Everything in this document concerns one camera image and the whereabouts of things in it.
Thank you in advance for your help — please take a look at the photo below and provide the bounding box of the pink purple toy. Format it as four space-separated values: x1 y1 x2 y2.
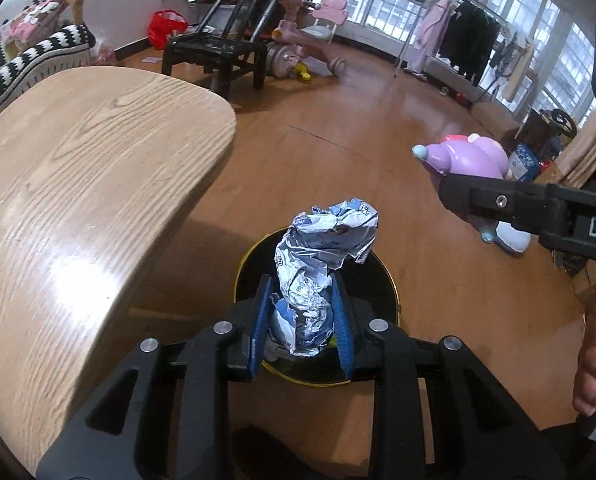
412 133 512 244

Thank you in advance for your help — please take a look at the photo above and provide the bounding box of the person's right hand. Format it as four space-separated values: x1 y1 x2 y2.
572 307 596 416

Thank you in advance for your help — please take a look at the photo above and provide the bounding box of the blue white wrapper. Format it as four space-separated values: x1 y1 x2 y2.
264 198 379 362

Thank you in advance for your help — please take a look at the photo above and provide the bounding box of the blue white box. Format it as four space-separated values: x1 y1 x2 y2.
510 143 541 182

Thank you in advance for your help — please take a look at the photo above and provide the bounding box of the black round trash bin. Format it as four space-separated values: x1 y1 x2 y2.
234 226 400 387

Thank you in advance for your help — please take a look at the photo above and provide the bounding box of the black white striped sofa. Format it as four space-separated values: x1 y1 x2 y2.
0 0 95 113

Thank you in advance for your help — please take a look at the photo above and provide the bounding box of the black wooden chair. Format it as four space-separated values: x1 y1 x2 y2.
161 0 281 99

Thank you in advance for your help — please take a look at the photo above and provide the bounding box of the clothes rack with garments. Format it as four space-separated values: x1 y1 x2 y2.
396 0 534 102

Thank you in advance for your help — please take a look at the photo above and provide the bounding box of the pink patterned cushion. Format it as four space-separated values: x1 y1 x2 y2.
1 0 84 50

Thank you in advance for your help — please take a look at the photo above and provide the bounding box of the white slipper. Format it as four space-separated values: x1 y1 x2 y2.
494 221 531 255

